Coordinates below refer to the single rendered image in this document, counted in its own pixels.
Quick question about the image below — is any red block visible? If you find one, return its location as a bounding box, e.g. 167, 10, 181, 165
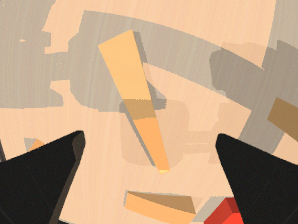
203, 197, 243, 224

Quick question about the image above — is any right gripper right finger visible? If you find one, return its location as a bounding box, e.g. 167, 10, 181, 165
215, 133, 298, 224

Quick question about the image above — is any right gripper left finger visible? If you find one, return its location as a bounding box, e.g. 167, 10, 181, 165
0, 130, 86, 224

